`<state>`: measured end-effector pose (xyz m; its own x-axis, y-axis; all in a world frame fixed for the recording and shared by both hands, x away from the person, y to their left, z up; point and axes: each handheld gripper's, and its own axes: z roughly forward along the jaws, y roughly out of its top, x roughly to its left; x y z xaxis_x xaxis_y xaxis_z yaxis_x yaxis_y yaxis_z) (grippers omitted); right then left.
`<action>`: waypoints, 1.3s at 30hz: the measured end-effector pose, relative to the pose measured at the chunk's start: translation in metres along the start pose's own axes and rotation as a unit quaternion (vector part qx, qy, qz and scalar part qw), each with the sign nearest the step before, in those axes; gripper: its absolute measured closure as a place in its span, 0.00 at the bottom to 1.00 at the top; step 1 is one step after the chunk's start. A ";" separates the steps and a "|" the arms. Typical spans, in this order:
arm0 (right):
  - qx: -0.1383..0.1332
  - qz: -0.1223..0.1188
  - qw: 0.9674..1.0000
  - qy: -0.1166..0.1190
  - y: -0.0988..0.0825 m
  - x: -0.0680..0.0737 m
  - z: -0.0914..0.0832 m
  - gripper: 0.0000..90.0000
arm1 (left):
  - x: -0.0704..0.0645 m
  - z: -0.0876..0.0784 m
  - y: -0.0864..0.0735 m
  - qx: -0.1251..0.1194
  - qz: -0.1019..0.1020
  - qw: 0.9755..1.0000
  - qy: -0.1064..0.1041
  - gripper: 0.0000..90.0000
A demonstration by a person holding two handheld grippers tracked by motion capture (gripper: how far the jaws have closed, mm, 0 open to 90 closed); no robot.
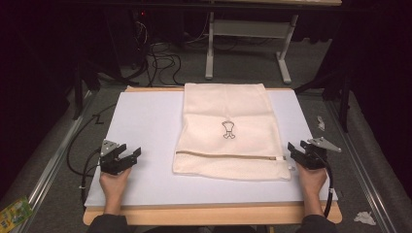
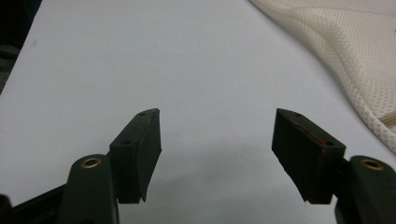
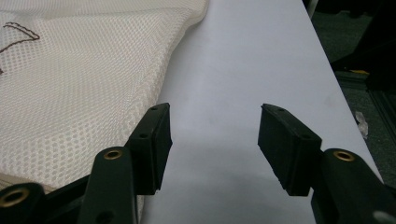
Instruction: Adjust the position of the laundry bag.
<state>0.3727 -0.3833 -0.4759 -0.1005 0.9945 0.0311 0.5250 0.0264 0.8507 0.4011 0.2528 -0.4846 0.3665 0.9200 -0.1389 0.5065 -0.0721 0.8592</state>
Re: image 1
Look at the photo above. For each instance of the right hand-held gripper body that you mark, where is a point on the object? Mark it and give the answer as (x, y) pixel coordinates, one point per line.
(315, 158)

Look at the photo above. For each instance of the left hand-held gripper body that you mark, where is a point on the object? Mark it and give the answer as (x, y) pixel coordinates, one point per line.
(110, 165)

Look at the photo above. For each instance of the cream zippered laundry bag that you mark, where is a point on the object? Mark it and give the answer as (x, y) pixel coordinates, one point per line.
(226, 145)

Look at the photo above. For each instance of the person's left hand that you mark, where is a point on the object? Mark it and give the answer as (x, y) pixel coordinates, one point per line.
(113, 186)

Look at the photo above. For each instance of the person's right hand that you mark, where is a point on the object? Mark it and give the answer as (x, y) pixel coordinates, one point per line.
(312, 183)

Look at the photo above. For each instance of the small clear wrapper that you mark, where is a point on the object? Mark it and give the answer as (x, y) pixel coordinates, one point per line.
(320, 123)

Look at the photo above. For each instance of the white board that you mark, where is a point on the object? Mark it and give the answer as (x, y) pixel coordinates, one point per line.
(145, 129)

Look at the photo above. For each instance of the black stand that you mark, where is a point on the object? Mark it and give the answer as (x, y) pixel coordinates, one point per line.
(77, 97)
(345, 103)

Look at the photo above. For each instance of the crumpled white paper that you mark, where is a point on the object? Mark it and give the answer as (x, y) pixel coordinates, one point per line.
(364, 218)

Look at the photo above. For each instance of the wooden table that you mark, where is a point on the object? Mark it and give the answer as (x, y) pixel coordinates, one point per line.
(210, 215)

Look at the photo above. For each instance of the green packet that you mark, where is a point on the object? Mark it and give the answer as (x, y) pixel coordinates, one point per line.
(14, 215)

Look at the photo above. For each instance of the metal floor rail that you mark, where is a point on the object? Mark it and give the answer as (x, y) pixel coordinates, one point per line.
(55, 158)
(359, 168)

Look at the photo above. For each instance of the white desk frame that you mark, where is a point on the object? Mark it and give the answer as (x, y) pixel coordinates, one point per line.
(249, 29)

